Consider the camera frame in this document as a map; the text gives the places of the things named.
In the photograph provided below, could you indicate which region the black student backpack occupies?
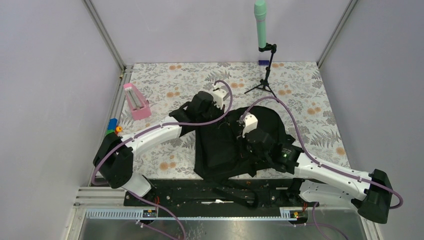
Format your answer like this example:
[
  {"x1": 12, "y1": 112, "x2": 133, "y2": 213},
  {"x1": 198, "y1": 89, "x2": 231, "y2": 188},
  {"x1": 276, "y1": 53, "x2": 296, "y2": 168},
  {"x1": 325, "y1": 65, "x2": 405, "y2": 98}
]
[{"x1": 193, "y1": 105, "x2": 297, "y2": 210}]

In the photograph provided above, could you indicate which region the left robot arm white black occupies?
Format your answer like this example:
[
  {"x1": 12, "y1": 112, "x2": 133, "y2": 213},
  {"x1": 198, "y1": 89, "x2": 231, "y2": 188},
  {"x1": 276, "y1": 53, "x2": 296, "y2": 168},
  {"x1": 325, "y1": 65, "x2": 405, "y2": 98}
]
[{"x1": 93, "y1": 88, "x2": 233, "y2": 206}]

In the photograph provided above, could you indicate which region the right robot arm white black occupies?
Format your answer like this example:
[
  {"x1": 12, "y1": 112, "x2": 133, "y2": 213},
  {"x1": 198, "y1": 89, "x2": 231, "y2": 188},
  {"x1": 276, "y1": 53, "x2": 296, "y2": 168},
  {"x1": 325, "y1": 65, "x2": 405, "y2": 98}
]
[{"x1": 242, "y1": 128, "x2": 394, "y2": 224}]

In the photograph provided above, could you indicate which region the pink metronome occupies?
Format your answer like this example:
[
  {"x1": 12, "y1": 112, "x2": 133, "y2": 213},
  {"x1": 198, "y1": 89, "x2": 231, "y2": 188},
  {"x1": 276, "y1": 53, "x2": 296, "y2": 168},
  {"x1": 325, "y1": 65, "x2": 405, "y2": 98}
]
[{"x1": 123, "y1": 83, "x2": 152, "y2": 121}]

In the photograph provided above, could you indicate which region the black tripod microphone stand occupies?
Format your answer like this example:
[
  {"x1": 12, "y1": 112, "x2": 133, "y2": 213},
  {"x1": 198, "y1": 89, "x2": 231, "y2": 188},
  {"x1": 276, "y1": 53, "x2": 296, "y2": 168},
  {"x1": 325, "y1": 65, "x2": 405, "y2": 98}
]
[{"x1": 244, "y1": 43, "x2": 277, "y2": 98}]

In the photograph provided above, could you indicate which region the floral table mat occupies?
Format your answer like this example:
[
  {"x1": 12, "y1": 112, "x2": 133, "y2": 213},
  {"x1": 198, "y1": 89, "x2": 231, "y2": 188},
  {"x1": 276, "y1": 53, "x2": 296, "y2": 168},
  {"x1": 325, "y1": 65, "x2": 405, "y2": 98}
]
[{"x1": 118, "y1": 61, "x2": 350, "y2": 167}]

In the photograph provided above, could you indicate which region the small blue block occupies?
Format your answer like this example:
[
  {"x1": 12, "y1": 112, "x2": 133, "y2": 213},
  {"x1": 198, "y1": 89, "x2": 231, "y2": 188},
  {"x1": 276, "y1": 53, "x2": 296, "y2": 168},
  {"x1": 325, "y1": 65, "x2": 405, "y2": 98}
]
[{"x1": 258, "y1": 60, "x2": 269, "y2": 66}]

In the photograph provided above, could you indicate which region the colourful toy block train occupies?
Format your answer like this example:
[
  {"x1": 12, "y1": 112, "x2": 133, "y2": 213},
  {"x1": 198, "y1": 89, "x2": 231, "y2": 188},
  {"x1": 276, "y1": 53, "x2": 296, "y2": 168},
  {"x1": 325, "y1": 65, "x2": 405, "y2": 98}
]
[{"x1": 105, "y1": 118, "x2": 123, "y2": 135}]

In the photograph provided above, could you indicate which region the green microphone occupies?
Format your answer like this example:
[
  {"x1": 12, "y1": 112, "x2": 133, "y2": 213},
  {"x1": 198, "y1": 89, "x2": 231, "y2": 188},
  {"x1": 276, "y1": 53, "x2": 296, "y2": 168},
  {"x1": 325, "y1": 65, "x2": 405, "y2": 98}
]
[{"x1": 253, "y1": 0, "x2": 267, "y2": 49}]

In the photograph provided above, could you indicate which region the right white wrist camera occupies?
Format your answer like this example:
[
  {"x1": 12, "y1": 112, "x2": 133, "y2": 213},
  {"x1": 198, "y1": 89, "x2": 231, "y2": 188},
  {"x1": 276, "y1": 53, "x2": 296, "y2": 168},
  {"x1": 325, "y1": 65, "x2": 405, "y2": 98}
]
[{"x1": 242, "y1": 113, "x2": 258, "y2": 138}]

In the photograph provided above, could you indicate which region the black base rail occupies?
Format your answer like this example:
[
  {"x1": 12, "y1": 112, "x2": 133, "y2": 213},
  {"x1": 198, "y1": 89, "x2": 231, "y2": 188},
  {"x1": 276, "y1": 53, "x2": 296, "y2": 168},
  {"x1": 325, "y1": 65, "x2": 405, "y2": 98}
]
[{"x1": 143, "y1": 178, "x2": 314, "y2": 218}]

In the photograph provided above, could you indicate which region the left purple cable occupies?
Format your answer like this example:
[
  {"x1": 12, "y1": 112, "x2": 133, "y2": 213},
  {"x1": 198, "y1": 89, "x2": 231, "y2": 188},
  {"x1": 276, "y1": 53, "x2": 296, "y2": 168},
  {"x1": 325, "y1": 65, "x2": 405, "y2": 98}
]
[{"x1": 90, "y1": 79, "x2": 234, "y2": 240}]

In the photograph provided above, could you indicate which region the purple cable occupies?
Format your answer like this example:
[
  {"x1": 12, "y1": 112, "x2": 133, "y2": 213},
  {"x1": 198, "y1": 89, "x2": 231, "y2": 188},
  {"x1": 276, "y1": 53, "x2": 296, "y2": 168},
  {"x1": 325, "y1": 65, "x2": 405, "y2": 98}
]
[
  {"x1": 237, "y1": 96, "x2": 405, "y2": 240},
  {"x1": 90, "y1": 79, "x2": 234, "y2": 240}
]

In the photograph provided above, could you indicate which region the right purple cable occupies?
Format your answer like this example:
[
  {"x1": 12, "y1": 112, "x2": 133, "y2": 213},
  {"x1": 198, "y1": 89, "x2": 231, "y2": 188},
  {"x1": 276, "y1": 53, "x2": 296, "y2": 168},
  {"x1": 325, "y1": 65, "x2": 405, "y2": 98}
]
[{"x1": 237, "y1": 96, "x2": 405, "y2": 240}]

